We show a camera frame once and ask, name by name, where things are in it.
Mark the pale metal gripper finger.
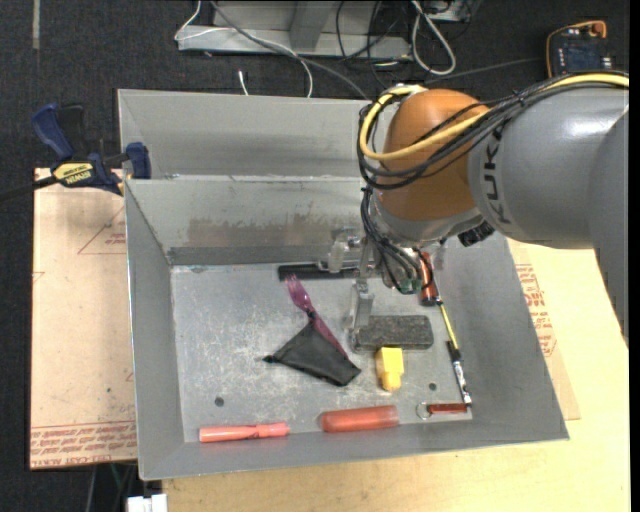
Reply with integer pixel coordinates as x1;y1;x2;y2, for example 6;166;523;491
344;277;375;342
319;227;362;274

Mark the black cloth pouch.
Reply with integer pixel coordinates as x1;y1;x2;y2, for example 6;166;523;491
262;319;363;388

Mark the grey metal bin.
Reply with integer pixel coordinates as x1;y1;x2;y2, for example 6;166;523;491
117;88;571;482

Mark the orange-red cylinder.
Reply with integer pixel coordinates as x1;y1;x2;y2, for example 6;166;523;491
318;404;401;434

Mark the purple plastic fork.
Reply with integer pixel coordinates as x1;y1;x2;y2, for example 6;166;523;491
284;273;351;359

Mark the pink plastic tube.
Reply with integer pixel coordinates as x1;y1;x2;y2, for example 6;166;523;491
198;421;292;444

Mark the yellow and black pen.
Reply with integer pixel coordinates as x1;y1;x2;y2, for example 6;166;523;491
436;296;474;407

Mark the yellow toy block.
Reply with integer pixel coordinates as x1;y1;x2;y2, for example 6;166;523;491
374;345;406;393

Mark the black flat bar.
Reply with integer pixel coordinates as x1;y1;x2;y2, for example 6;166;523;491
277;263;333;282

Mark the brown cardboard board, red print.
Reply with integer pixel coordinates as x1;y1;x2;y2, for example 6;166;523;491
29;167;582;471

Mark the dark green flat block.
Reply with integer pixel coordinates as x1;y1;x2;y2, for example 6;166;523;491
353;314;435;352

